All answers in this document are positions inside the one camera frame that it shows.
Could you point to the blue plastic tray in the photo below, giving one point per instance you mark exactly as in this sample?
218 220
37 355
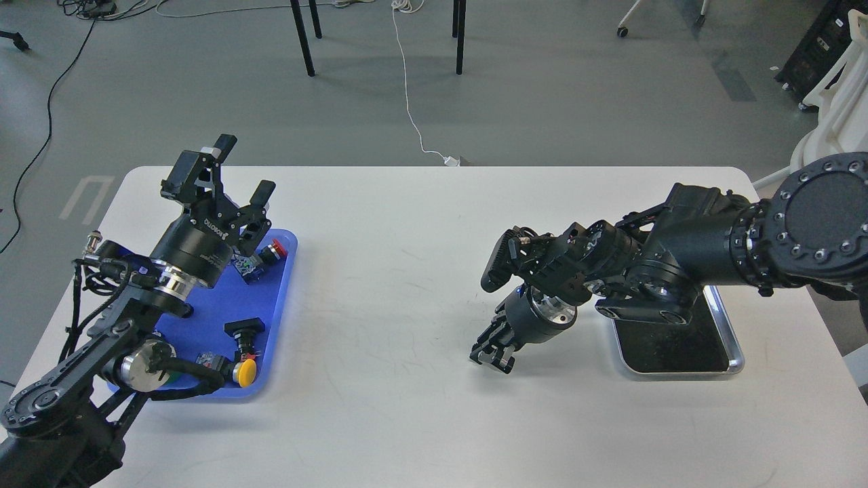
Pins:
231 300

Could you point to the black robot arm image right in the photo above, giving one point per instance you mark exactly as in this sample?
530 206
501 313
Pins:
652 266

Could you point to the white chair caster base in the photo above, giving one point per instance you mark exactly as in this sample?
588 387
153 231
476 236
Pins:
642 13

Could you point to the white office chair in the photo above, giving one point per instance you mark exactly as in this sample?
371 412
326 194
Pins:
840 98

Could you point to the blue grey switch block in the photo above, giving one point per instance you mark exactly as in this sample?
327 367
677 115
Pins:
250 268

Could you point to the red push button switch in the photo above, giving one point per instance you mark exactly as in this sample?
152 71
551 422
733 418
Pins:
273 253

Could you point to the black push button switch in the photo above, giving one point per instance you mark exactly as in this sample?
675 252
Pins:
244 332

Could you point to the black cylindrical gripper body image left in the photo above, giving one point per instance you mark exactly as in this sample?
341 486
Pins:
199 253

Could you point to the black table leg right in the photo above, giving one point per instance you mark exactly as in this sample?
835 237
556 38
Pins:
459 9

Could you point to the black table leg left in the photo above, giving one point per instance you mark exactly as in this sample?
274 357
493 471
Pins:
296 9

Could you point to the yellow push button switch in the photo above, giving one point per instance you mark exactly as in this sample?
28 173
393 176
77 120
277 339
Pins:
243 370

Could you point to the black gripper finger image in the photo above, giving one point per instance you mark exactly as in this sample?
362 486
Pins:
495 334
195 183
251 224
501 357

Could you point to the silver metal tray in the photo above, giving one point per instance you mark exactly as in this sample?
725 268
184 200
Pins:
704 349

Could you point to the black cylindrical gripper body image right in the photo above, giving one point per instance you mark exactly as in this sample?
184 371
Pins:
531 317

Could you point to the black table leg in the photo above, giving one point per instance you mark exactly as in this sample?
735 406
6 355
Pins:
459 9
296 9

